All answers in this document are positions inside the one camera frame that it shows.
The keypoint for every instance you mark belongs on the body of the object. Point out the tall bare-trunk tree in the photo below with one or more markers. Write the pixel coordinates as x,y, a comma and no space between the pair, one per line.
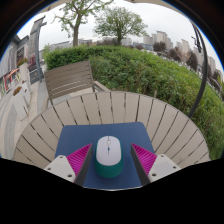
76,33

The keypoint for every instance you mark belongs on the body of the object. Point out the dark blue mouse pad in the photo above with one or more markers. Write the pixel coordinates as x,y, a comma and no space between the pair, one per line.
80,135

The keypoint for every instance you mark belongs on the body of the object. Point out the green hedge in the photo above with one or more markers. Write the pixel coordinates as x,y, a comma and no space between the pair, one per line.
150,73

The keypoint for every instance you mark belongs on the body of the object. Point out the slatted wooden chair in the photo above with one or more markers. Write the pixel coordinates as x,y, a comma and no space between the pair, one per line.
68,80

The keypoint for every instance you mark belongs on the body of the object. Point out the white planter with flowers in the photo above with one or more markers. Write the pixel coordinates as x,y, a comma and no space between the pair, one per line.
23,71
20,105

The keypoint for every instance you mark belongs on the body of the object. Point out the dark curved umbrella pole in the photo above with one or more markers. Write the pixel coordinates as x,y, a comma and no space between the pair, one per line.
203,73

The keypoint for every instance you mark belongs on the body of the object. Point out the round leafy tree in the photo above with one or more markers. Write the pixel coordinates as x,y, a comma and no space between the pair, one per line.
119,23

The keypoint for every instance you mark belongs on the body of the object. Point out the white and teal computer mouse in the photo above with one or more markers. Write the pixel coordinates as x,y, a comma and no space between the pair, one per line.
108,156

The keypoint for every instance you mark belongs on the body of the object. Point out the tall grey sign pillar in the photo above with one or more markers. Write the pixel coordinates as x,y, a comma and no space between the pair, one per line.
35,46

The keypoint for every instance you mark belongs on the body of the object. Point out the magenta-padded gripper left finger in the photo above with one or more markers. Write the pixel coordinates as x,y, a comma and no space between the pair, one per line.
78,160

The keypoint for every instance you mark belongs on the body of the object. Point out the far apartment buildings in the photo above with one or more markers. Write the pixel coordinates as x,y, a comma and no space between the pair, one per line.
161,37

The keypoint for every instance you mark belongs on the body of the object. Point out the grey shop building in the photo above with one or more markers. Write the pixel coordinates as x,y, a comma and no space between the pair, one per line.
11,61

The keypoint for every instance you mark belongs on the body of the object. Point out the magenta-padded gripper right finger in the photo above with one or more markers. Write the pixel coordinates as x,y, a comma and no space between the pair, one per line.
145,160

